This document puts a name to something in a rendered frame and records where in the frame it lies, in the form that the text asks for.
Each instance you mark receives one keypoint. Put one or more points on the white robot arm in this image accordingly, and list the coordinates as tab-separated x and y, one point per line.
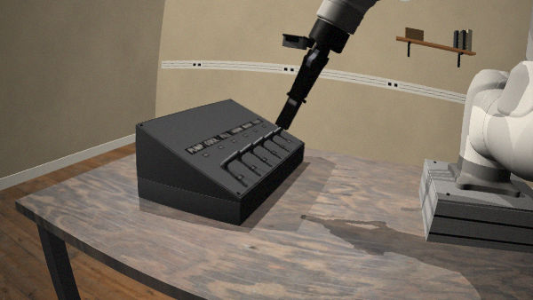
497	137

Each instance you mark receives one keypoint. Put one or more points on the black switch console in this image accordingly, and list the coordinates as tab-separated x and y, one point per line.
182	160

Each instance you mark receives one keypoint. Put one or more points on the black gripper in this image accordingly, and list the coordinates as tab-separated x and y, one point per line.
327	37

